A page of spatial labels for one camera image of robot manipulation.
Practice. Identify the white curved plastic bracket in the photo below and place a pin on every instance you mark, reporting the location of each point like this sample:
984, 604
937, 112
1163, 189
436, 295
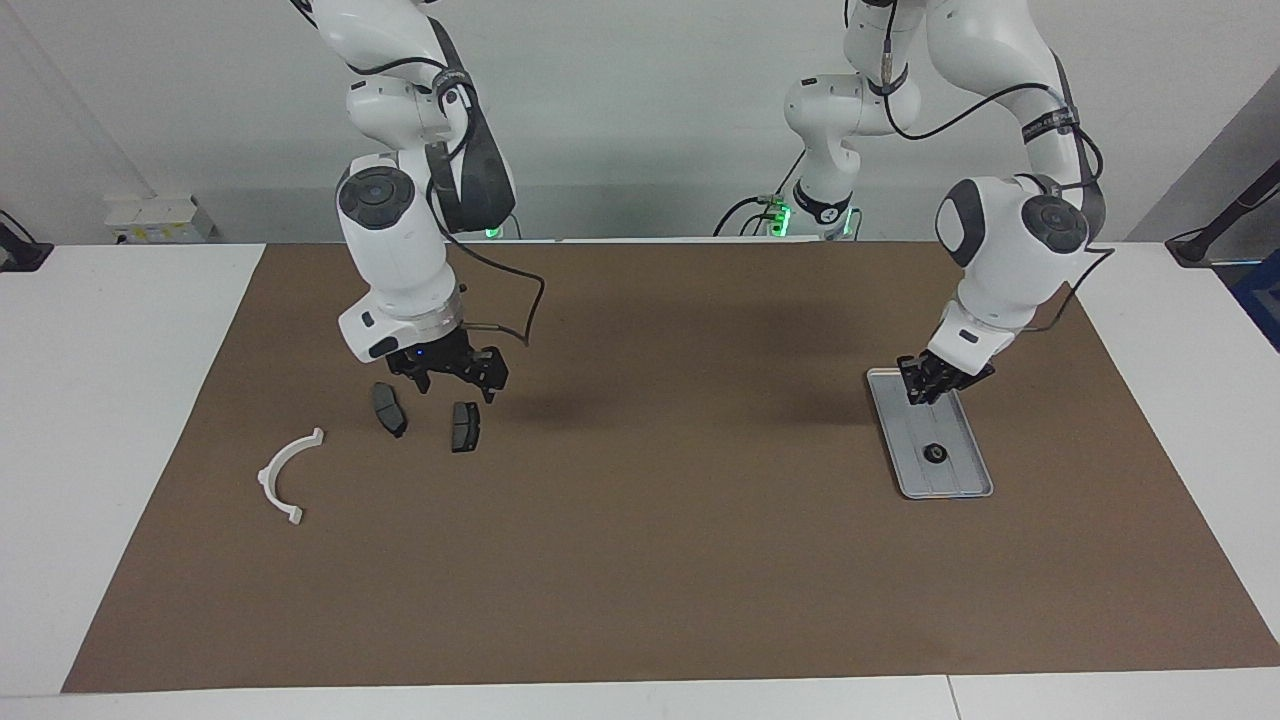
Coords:
272, 468

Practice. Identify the curved dark brake pad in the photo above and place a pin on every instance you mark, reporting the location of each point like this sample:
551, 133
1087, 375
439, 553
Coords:
388, 410

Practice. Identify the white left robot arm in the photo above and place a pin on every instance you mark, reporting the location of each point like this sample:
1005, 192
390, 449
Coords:
1005, 260

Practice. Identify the black clamp mount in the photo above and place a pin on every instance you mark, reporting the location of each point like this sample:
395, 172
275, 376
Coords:
18, 255

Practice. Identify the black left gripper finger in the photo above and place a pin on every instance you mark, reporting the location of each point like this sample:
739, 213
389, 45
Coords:
937, 389
915, 391

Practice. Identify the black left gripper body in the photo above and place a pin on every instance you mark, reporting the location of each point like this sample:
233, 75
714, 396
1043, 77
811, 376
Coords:
945, 368

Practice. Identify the white power strip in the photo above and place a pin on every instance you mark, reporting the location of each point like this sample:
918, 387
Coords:
155, 218

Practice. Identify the black camera stand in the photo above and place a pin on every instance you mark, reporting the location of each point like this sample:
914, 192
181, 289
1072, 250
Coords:
1225, 215

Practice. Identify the silver metal tray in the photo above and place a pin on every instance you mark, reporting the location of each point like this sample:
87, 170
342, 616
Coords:
955, 480

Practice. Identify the brown table mat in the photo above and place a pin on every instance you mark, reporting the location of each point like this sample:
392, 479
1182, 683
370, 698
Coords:
640, 560

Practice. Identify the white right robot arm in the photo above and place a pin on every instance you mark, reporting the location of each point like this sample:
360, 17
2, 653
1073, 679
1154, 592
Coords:
395, 250

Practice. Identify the blue box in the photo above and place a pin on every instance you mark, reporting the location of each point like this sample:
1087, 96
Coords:
1262, 300

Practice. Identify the rectangular dark brake pad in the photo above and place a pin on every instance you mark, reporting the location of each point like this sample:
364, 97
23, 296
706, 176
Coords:
465, 427

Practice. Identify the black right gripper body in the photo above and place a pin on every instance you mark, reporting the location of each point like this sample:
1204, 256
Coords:
445, 355

